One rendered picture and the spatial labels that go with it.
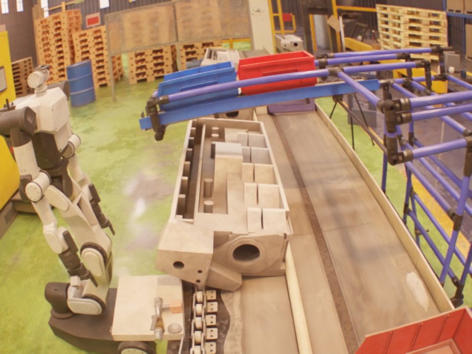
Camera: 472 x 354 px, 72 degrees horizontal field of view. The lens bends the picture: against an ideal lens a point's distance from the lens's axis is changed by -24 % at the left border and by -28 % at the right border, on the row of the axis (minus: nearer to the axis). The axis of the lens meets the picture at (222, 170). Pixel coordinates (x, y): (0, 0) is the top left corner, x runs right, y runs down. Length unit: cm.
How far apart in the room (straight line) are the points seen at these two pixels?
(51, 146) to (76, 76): 627
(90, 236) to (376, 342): 132
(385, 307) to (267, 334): 37
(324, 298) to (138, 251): 191
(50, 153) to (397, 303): 140
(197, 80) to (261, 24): 572
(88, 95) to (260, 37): 342
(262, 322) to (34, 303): 186
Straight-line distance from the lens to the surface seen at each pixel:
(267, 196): 144
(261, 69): 152
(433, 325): 104
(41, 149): 163
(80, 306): 210
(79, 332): 213
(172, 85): 154
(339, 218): 165
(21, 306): 276
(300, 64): 154
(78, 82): 789
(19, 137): 149
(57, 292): 216
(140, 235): 312
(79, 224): 180
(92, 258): 183
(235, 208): 139
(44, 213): 160
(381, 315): 121
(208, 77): 152
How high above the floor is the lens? 161
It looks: 24 degrees down
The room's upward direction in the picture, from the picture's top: 6 degrees counter-clockwise
